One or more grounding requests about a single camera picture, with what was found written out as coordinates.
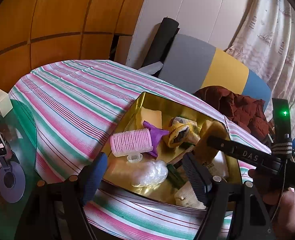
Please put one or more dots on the dark red quilted jacket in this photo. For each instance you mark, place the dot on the dark red quilted jacket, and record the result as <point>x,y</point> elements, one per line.
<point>245,111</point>

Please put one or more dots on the wooden wardrobe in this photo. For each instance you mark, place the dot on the wooden wardrobe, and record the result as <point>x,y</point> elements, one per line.
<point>38,32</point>

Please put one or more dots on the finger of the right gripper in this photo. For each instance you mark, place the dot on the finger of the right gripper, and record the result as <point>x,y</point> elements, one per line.
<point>240,152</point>

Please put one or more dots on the green-edged rice cracker packet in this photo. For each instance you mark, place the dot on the green-edged rice cracker packet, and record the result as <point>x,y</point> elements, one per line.
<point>176,173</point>

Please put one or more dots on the green glass side table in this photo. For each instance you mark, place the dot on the green glass side table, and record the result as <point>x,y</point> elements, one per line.
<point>18,143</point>

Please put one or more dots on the striped pink green bedsheet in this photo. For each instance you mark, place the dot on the striped pink green bedsheet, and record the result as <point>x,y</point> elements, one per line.
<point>69,108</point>

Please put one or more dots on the white blue fuzzy sock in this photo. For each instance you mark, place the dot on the white blue fuzzy sock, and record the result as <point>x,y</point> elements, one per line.
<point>186,197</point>

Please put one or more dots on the patterned white curtain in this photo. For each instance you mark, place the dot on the patterned white curtain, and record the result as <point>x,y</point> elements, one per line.
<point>266,45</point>

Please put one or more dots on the tan sponge block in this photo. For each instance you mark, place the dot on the tan sponge block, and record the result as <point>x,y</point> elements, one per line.
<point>151,116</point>
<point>211,134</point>

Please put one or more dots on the grey round phone stand base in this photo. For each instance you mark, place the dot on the grey round phone stand base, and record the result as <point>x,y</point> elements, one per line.
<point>12,182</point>

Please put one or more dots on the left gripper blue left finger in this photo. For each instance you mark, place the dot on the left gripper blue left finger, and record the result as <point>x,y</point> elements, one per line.
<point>92,176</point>

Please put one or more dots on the pink hair roller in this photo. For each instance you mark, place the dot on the pink hair roller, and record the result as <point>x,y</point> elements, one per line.
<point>131,143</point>

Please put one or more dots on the black rolled mat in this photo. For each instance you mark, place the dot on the black rolled mat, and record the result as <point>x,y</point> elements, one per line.
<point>162,41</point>

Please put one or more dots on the small white box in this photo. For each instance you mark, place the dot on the small white box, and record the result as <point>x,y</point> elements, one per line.
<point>5,103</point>

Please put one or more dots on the grey yellow blue headboard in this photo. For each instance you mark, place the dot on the grey yellow blue headboard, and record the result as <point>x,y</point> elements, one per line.
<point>192,64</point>

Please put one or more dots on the purple plastic bag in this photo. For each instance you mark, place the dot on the purple plastic bag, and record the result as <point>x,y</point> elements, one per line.
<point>156,135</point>

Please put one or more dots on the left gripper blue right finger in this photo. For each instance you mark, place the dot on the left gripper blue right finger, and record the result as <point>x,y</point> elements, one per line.
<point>198,176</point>

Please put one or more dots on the clear plastic bag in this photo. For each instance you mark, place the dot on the clear plastic bag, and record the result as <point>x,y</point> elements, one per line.
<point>149,174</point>

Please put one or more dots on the person right hand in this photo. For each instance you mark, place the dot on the person right hand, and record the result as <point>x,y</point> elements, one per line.
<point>284,220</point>

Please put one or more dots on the white soap block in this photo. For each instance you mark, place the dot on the white soap block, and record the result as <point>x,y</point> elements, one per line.
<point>219,167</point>

